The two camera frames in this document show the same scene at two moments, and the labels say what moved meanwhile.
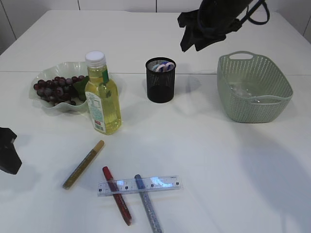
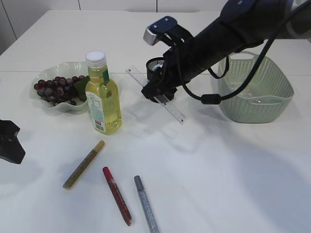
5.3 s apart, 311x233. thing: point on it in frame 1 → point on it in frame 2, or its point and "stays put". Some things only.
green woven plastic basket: (252, 89) stays put
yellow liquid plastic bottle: (102, 98) stays put
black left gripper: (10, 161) → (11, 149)
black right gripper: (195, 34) → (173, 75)
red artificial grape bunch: (73, 90) stays put
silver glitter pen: (153, 221) stays put
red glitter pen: (116, 196) stays put
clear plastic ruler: (138, 186) → (170, 107)
